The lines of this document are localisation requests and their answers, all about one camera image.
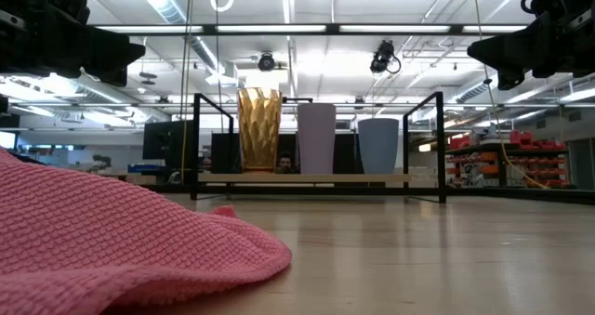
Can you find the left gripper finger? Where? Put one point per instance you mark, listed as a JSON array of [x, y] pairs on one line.
[[111, 52], [116, 77]]

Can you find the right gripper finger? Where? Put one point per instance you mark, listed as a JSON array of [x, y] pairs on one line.
[[511, 50], [510, 79]]

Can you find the blue plastic cup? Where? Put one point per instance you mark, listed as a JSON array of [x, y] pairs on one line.
[[379, 145]]

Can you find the amber faceted plastic cup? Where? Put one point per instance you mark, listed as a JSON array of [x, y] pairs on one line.
[[259, 129]]

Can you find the lavender plastic cup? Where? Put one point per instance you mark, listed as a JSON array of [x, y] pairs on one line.
[[316, 138]]

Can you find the shelf with red bins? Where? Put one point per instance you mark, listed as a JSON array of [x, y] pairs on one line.
[[534, 161]]

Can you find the black monitor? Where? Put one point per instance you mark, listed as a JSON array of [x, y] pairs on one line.
[[162, 140]]

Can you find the pink knitted cloth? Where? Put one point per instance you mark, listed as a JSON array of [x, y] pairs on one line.
[[116, 250]]

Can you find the black partition panel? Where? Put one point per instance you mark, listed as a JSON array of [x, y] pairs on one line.
[[346, 152]]

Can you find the black overhead frame bar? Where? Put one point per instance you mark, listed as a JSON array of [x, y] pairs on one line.
[[209, 28]]

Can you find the black metal table frame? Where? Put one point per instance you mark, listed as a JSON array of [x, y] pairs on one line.
[[511, 193]]

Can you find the round black ceiling camera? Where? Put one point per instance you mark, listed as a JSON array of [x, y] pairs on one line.
[[266, 62]]

